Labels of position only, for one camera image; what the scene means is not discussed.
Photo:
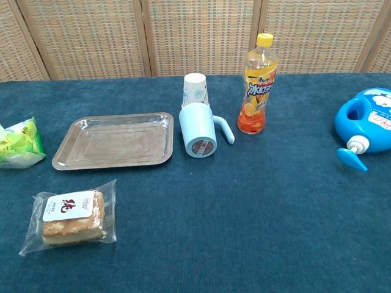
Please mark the packaged bread with white label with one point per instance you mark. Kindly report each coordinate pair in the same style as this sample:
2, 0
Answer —
73, 226

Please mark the rectangular stainless steel tray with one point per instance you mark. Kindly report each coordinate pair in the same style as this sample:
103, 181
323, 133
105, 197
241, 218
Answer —
116, 142

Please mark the light blue plastic mug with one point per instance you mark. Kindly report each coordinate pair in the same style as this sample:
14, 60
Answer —
198, 131

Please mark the white printed paper cup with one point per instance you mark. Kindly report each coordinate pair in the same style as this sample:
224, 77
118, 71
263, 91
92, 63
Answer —
195, 90

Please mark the blue table cloth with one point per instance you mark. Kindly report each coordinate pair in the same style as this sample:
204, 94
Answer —
214, 213

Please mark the orange iced tea bottle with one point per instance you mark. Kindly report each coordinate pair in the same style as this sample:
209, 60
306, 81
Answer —
256, 91

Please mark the woven rattan folding screen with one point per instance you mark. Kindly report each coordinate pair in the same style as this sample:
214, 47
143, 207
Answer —
195, 36

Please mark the blue pump dispenser bottle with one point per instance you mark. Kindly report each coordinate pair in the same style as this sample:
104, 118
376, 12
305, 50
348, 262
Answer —
369, 128

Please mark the green snack bag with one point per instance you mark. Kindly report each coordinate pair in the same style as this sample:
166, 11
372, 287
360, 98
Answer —
18, 143

